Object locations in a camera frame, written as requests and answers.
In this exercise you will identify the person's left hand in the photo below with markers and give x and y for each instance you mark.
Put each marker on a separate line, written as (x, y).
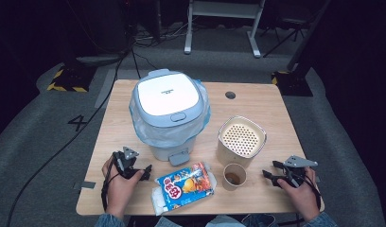
(118, 192)

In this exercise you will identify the person's blue jeans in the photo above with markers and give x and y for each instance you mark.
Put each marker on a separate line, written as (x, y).
(257, 220)

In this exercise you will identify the white metal desk frame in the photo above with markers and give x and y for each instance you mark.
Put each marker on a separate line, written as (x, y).
(224, 9)

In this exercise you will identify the black yellow striped stand base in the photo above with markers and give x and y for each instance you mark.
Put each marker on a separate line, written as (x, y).
(71, 78)

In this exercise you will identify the beige container with perforated strainer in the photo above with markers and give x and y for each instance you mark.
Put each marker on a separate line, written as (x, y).
(241, 137)

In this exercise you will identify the brown paper cup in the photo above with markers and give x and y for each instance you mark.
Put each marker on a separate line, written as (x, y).
(234, 177)

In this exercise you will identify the white and blue pedal bin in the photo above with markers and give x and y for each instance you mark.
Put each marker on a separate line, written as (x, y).
(167, 94)

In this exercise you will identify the blue snack packet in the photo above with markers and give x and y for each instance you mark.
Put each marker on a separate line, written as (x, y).
(184, 186)

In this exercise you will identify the grey tape floor strip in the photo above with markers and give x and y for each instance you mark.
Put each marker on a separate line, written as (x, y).
(105, 90)

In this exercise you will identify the person's right hand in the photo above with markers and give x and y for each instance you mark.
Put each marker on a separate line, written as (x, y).
(303, 198)

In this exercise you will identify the black tape floor mark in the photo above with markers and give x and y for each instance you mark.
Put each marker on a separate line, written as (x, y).
(77, 122)

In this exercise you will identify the grey tape piece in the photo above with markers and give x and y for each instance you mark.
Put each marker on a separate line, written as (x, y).
(85, 185)

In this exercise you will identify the black tripod stand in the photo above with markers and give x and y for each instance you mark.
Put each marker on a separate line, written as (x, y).
(284, 38)

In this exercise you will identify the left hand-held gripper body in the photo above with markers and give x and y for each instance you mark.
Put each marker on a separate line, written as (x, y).
(127, 165)

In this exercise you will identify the translucent blue bin liner bag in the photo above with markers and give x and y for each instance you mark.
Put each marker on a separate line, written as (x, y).
(169, 136)

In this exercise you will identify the dark round table grommet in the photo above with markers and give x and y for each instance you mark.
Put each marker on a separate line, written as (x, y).
(230, 95)

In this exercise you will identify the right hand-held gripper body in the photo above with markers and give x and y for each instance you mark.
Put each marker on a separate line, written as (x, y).
(296, 162)

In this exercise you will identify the black pole stand with striped base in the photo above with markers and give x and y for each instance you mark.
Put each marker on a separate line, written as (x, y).
(295, 83)

